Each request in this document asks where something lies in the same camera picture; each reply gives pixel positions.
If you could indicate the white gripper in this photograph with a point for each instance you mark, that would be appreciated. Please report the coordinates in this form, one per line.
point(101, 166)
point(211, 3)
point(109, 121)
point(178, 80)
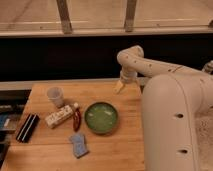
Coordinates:
point(126, 76)

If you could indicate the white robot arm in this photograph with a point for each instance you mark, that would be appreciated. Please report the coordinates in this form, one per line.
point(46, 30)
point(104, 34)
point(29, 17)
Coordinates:
point(172, 97)

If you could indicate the white snack box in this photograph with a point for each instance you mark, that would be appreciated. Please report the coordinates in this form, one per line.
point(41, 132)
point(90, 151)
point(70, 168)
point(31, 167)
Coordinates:
point(58, 117)

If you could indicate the clear plastic cup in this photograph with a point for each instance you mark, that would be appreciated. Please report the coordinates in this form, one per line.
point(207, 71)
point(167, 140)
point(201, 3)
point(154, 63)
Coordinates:
point(55, 95)

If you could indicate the red sauce bottle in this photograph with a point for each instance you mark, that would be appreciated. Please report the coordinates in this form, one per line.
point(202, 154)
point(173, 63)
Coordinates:
point(76, 117)

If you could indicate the left metal window post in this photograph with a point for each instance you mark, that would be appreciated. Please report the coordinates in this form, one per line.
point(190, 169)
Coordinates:
point(64, 16)

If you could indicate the green ceramic bowl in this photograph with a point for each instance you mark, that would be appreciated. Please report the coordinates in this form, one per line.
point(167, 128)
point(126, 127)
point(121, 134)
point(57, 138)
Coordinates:
point(101, 117)

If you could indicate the black striped case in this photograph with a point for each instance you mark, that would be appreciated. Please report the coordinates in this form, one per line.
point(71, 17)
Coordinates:
point(27, 128)

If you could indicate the blue sponge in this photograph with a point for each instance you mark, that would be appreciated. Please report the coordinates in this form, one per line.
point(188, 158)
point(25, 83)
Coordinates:
point(79, 145)

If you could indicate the right metal window post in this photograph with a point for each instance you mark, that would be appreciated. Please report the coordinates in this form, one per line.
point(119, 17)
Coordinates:
point(130, 15)

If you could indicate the metal window post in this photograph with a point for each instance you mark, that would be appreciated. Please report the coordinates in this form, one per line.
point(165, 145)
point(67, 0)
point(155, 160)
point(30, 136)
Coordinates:
point(130, 15)
point(64, 16)

